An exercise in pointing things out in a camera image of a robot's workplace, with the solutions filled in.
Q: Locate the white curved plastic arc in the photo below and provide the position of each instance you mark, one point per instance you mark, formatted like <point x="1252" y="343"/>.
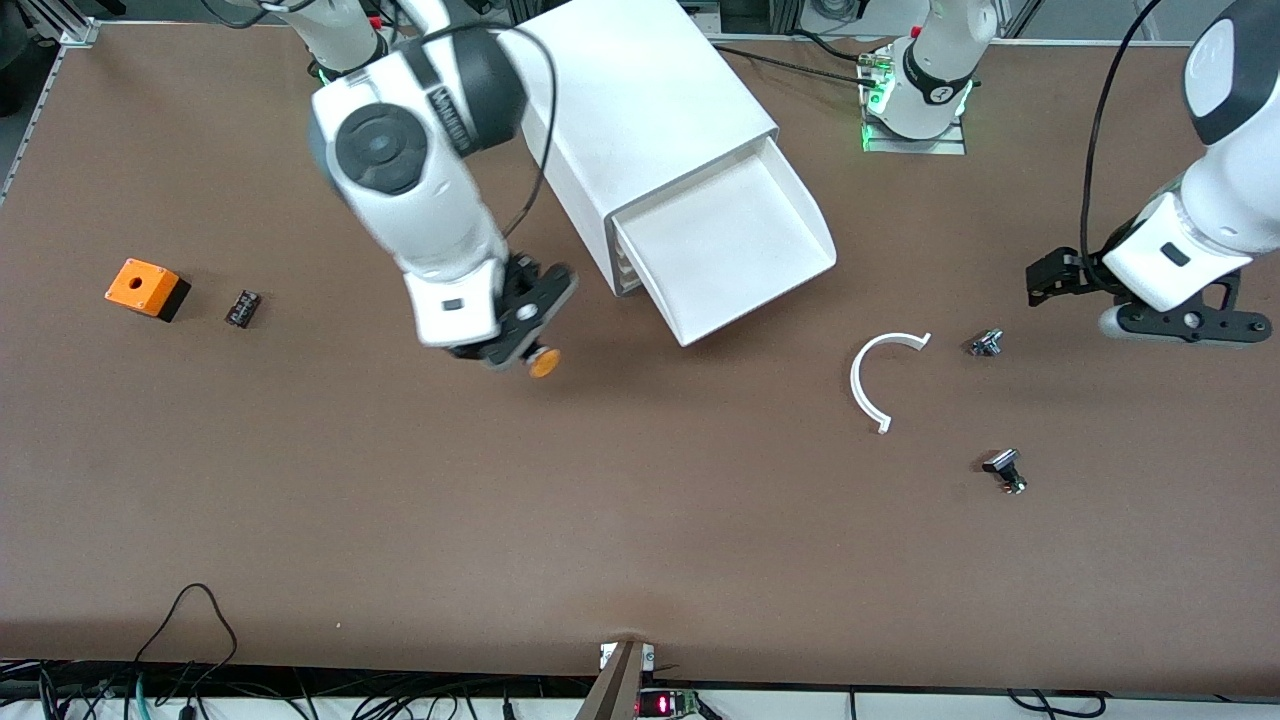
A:
<point x="856" y="385"/>

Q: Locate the orange and black button box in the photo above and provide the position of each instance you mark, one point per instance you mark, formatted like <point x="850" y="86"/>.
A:
<point x="145" y="287"/>

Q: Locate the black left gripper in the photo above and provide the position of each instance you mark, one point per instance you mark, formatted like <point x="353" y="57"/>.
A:
<point x="1084" y="273"/>

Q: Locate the orange round button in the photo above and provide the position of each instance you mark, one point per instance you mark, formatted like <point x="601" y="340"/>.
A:
<point x="544" y="363"/>

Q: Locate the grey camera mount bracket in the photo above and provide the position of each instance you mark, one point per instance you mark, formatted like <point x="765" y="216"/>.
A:
<point x="615" y="685"/>

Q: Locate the small silver metal fitting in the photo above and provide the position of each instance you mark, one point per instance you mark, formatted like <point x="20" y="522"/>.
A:
<point x="986" y="344"/>

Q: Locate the black-headed push button part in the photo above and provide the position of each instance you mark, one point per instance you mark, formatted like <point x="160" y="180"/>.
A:
<point x="1003" y="464"/>

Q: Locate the device with red display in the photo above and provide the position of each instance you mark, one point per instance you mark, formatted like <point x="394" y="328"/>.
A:
<point x="668" y="704"/>

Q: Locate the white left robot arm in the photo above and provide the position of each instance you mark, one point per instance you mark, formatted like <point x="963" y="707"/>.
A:
<point x="1215" y="200"/>

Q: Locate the small black terminal block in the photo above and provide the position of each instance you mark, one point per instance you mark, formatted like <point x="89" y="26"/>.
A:
<point x="243" y="308"/>

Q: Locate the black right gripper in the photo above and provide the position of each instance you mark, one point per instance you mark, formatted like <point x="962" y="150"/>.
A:
<point x="517" y="280"/>

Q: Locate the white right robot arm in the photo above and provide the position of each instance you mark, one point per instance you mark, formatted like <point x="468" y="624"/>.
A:
<point x="420" y="180"/>

